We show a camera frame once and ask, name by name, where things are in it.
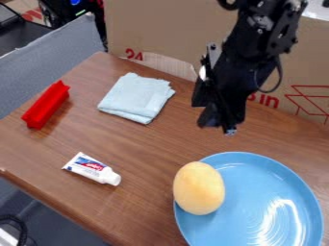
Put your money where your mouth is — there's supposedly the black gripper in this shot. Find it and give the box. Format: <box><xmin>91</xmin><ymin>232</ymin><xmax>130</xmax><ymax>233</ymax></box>
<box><xmin>191</xmin><ymin>43</ymin><xmax>278</xmax><ymax>136</ymax></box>

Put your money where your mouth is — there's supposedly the yellow ball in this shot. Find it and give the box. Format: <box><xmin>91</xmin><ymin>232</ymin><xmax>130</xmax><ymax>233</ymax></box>
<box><xmin>172</xmin><ymin>161</ymin><xmax>225</xmax><ymax>215</ymax></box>

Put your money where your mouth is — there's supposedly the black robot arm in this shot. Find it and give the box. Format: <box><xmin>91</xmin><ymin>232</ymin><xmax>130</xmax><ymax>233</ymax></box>
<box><xmin>191</xmin><ymin>0</ymin><xmax>308</xmax><ymax>135</ymax></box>

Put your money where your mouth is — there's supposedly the blue plate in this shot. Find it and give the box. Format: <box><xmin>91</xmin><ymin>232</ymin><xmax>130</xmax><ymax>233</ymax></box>
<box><xmin>174</xmin><ymin>152</ymin><xmax>324</xmax><ymax>246</ymax></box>

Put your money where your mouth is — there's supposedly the light blue folded cloth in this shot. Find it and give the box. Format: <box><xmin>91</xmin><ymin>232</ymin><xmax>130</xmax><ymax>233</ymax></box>
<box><xmin>98</xmin><ymin>72</ymin><xmax>175</xmax><ymax>125</ymax></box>

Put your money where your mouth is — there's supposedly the white toothpaste tube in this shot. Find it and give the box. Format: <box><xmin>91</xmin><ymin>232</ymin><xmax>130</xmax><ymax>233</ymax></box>
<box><xmin>61</xmin><ymin>152</ymin><xmax>120</xmax><ymax>186</ymax></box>

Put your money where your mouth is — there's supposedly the red plastic block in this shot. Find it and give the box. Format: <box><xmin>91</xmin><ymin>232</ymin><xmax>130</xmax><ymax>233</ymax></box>
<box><xmin>21</xmin><ymin>80</ymin><xmax>71</xmax><ymax>130</ymax></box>

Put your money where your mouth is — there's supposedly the grey fabric partition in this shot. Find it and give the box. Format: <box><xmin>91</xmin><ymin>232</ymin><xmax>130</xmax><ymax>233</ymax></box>
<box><xmin>0</xmin><ymin>13</ymin><xmax>104</xmax><ymax>119</ymax></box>

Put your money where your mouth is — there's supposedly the black equipment in background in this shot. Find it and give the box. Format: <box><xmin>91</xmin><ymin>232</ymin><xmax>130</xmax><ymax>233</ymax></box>
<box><xmin>37</xmin><ymin>0</ymin><xmax>108</xmax><ymax>48</ymax></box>

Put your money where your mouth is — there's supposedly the cardboard box wall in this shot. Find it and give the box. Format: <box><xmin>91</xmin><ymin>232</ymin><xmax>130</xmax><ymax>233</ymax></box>
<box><xmin>103</xmin><ymin>0</ymin><xmax>329</xmax><ymax>128</ymax></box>

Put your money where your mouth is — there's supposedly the black cable loop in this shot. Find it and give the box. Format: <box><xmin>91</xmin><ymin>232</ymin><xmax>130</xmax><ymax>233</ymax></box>
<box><xmin>0</xmin><ymin>213</ymin><xmax>29</xmax><ymax>246</ymax></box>

